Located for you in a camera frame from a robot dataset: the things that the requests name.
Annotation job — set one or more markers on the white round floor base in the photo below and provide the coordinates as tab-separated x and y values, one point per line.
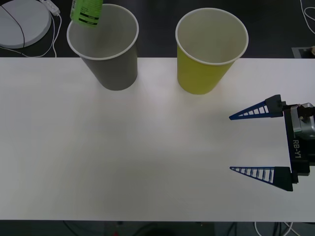
19	24

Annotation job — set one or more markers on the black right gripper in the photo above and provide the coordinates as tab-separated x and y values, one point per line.
299	155

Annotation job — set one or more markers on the silver-black right arm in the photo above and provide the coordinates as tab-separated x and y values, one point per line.
305	125

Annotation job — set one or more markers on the yellow-green plastic bin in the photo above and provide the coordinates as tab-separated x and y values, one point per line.
197	78

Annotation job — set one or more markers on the grey floor outlet box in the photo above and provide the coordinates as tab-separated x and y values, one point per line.
299	52

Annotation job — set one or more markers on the green bottle with black cap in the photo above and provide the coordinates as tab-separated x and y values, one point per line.
86	12

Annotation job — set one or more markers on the grey plastic bin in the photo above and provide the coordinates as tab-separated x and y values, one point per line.
115	73

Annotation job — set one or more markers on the white power strip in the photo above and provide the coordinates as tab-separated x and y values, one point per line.
50	6

